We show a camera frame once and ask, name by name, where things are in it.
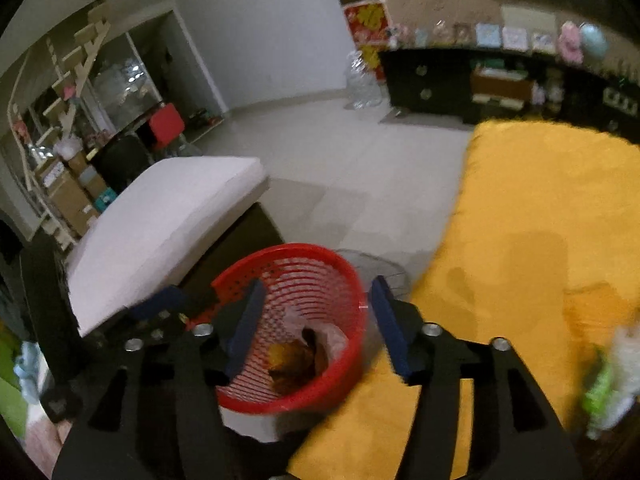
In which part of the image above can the pale blue globe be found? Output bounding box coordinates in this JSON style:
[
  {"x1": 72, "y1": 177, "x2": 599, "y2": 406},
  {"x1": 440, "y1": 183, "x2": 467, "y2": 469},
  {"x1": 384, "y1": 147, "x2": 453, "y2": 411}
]
[{"x1": 580, "y1": 22, "x2": 610, "y2": 58}]

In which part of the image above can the green cloth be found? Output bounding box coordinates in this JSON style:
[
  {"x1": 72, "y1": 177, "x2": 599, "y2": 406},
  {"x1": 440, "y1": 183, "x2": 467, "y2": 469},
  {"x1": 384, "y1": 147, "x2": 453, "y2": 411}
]
[{"x1": 0, "y1": 330, "x2": 31, "y2": 436}]

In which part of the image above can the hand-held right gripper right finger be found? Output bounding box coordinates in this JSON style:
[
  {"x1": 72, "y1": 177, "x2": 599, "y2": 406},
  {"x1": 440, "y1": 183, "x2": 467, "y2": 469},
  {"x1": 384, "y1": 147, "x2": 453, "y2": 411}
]
[{"x1": 369, "y1": 275, "x2": 583, "y2": 480}]

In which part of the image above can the clear plastic water jug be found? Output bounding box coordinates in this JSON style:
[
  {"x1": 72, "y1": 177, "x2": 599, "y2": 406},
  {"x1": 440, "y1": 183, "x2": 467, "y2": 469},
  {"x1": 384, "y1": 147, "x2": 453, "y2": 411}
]
[{"x1": 346, "y1": 50, "x2": 386, "y2": 110}]

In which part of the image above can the brown dried leaf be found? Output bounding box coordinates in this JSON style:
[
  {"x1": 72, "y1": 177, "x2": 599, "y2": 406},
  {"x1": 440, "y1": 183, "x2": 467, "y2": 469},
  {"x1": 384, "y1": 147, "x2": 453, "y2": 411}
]
[{"x1": 267, "y1": 327, "x2": 328, "y2": 396}]

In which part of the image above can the red festive wall poster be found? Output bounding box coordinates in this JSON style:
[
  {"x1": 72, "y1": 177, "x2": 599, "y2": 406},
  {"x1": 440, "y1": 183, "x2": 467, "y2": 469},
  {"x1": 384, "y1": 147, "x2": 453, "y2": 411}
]
[{"x1": 342, "y1": 0, "x2": 388, "y2": 81}]

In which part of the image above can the red chair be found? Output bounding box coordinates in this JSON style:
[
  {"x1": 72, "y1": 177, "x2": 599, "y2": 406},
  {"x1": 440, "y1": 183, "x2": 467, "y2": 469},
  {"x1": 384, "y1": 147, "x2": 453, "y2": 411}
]
[{"x1": 149, "y1": 103, "x2": 187, "y2": 151}]

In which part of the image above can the white ladder shelf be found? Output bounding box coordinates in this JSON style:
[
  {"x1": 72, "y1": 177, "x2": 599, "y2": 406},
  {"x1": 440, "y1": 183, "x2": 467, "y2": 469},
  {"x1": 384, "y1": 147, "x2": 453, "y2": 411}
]
[{"x1": 10, "y1": 2, "x2": 113, "y2": 251}]

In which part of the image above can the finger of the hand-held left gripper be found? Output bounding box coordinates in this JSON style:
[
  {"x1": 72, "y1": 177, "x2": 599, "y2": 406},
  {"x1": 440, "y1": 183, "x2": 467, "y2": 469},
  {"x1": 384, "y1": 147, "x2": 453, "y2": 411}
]
[
  {"x1": 92, "y1": 312, "x2": 193, "y2": 356},
  {"x1": 127, "y1": 285, "x2": 193, "y2": 323}
]

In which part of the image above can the white power strip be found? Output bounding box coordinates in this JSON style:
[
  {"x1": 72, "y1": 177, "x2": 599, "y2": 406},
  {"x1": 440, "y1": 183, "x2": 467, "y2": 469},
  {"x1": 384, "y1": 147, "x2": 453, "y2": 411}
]
[{"x1": 602, "y1": 87, "x2": 638, "y2": 108}]

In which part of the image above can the white paper tissue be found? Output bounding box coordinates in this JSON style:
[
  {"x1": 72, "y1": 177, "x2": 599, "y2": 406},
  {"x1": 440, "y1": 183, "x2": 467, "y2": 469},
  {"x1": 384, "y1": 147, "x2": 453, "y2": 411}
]
[{"x1": 587, "y1": 325, "x2": 640, "y2": 438}]

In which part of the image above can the pink plush toy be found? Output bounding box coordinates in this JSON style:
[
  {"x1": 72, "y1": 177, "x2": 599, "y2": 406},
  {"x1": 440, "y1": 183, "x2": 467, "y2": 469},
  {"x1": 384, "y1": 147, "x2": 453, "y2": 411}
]
[{"x1": 557, "y1": 21, "x2": 586, "y2": 63}]

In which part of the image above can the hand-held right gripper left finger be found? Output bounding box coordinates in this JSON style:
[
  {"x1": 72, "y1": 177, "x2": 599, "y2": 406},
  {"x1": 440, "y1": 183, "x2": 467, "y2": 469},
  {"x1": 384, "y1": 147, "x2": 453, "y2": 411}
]
[{"x1": 52, "y1": 279, "x2": 268, "y2": 480}]

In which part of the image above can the black television cabinet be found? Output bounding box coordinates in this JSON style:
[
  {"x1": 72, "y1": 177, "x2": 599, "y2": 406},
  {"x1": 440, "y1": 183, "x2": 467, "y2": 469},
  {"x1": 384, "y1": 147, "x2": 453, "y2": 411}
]
[{"x1": 378, "y1": 45, "x2": 640, "y2": 136}]

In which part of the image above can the stack of cardboard boxes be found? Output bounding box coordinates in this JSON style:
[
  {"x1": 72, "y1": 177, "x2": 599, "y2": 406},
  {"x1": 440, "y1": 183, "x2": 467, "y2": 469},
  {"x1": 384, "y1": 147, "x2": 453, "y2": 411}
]
[{"x1": 32, "y1": 152, "x2": 118, "y2": 238}]

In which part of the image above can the green plastic wrapper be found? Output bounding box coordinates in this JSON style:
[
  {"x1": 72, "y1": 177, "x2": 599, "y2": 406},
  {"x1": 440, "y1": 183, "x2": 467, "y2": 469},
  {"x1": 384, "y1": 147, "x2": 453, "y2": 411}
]
[{"x1": 582, "y1": 355, "x2": 618, "y2": 416}]

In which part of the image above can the clear plastic bag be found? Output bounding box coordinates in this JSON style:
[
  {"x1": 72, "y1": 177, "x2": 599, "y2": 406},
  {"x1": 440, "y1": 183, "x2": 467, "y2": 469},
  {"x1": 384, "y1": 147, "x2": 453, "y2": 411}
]
[{"x1": 282, "y1": 310, "x2": 348, "y2": 361}]

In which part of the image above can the brown wooden box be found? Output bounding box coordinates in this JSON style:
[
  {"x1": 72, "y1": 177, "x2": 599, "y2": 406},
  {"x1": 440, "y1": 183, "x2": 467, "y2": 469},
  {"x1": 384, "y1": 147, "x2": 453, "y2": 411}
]
[{"x1": 470, "y1": 67, "x2": 533, "y2": 106}]

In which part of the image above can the yellow tablecloth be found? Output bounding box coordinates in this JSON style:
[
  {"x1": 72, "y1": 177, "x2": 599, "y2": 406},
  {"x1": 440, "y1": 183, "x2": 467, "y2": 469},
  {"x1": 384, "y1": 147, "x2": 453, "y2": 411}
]
[{"x1": 287, "y1": 119, "x2": 640, "y2": 480}]

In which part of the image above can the white cushioned sofa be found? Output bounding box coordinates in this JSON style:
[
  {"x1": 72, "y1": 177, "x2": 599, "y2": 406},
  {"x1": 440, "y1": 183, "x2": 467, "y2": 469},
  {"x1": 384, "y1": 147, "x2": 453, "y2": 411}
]
[{"x1": 65, "y1": 156, "x2": 286, "y2": 338}]

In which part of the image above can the red plastic mesh basket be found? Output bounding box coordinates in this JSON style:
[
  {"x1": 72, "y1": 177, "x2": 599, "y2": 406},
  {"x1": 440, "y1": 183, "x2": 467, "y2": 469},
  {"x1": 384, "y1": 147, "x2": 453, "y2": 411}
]
[{"x1": 210, "y1": 243, "x2": 370, "y2": 415}]

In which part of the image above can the round wire fan guard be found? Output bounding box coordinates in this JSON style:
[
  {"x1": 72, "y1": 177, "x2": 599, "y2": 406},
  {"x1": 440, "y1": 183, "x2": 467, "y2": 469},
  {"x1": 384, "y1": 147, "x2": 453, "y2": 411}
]
[{"x1": 335, "y1": 249, "x2": 411, "y2": 301}]

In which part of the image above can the black chair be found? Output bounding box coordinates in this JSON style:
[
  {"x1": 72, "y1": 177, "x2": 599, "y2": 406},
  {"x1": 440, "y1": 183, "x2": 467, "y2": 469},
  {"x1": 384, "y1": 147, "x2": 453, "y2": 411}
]
[{"x1": 92, "y1": 135, "x2": 153, "y2": 193}]

